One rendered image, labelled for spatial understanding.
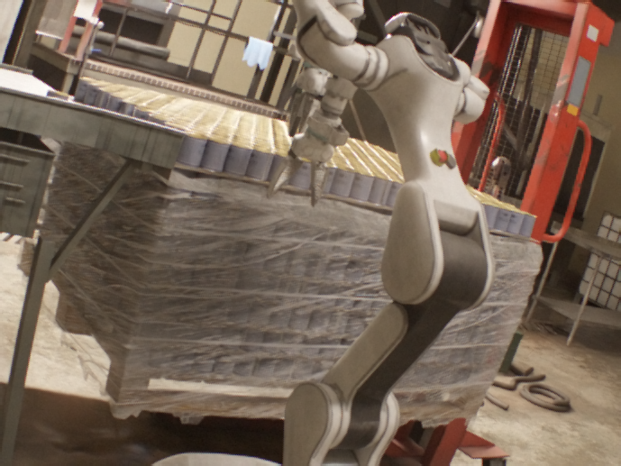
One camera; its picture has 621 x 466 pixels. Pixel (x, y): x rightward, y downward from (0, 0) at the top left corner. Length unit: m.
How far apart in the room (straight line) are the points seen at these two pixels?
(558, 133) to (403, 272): 1.71
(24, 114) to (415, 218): 0.93
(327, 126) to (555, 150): 1.43
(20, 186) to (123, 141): 0.29
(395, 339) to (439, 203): 0.29
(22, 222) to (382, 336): 0.91
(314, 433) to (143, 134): 0.81
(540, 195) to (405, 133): 1.53
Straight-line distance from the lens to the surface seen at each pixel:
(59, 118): 2.18
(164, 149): 2.24
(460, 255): 1.86
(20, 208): 2.24
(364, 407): 2.03
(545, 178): 3.45
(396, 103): 2.00
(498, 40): 3.91
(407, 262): 1.83
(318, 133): 2.24
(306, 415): 2.01
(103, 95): 3.01
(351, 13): 2.41
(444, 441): 3.63
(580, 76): 3.49
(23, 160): 2.19
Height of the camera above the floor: 1.38
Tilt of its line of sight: 9 degrees down
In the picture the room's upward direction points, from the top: 19 degrees clockwise
